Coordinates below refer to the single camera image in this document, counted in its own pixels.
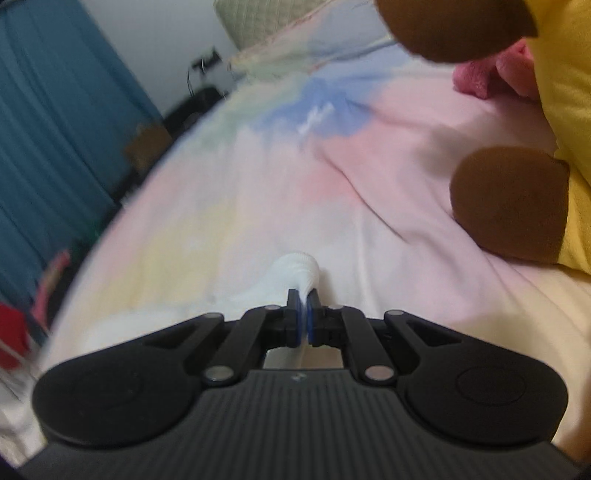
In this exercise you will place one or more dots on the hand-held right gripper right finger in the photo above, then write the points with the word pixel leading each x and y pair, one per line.
pixel 314 323

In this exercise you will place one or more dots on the red cloth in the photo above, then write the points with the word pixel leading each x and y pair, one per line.
pixel 11 332

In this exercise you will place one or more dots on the brown cardboard box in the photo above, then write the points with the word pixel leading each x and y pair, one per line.
pixel 147 145

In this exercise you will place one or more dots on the black power adapter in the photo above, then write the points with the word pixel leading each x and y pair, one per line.
pixel 210 60

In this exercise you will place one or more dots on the black case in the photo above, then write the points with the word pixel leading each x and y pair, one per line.
pixel 194 104

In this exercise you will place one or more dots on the pastel pillow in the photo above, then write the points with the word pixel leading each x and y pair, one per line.
pixel 323 37

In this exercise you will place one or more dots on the blue curtain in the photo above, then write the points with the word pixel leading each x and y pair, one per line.
pixel 46 138

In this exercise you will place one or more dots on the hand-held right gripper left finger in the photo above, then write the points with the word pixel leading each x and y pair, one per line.
pixel 299 323

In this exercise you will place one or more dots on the pink fluffy cloth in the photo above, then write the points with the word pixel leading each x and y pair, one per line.
pixel 475 78

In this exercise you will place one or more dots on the white sweatshirt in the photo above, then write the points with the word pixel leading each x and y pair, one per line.
pixel 295 272

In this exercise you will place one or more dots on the pastel bed sheet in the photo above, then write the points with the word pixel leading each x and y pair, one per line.
pixel 277 184

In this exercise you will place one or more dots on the yellow and brown plush toy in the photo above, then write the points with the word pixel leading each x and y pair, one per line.
pixel 568 69

